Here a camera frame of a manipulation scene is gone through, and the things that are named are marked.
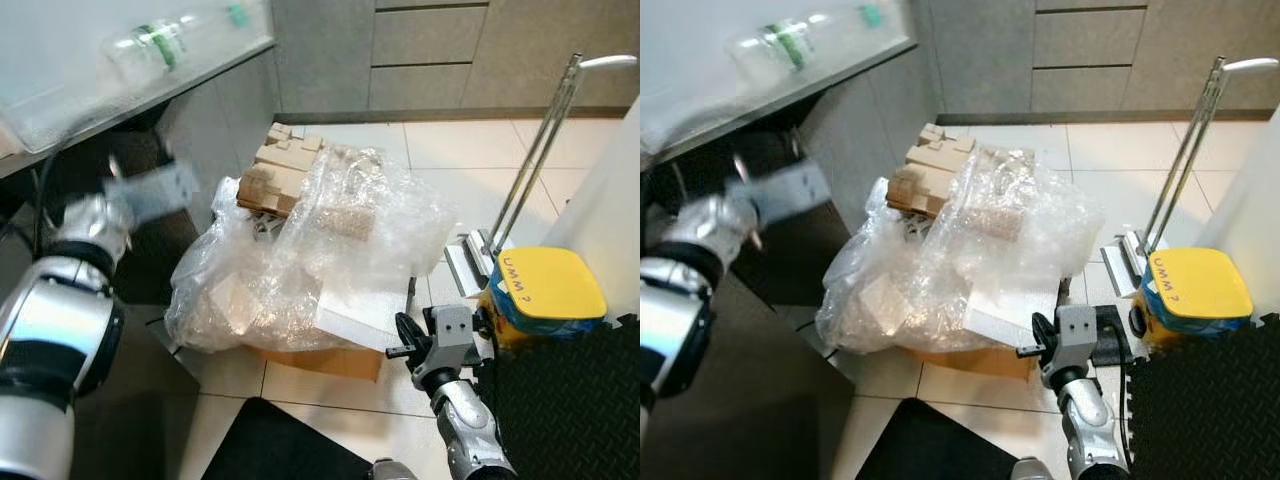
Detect steel fridge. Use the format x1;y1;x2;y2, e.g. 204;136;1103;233
0;80;277;480
640;88;913;480

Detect clear fridge door shelf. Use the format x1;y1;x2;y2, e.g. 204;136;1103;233
0;0;277;158
640;0;917;158

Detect white flat board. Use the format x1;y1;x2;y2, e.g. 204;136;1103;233
964;288;1063;353
314;288;413;354

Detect small black plate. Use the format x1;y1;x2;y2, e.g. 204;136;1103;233
1094;309;1138;368

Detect large brown cardboard box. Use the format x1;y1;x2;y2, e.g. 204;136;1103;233
898;344;1038;383
248;344;385;384

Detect clear plastic wrap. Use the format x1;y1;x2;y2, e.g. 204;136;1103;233
164;143;463;354
814;143;1108;354

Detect yellow-lid blue container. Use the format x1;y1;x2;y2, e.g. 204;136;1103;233
484;245;609;352
1129;246;1255;352

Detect black flat pad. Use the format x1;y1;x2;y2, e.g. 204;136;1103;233
854;397;1023;480
199;396;378;480

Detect black interlocking foam mat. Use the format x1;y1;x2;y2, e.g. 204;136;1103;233
468;314;641;480
1123;314;1280;480

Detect brown pulp packing insert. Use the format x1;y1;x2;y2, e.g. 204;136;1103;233
236;121;328;219
886;121;978;219

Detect grey kitchen cabinets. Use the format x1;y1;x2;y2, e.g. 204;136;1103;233
268;0;641;125
908;0;1280;125

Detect clear green-label water bottle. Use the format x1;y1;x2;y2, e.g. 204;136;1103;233
103;2;253;88
726;4;888;88

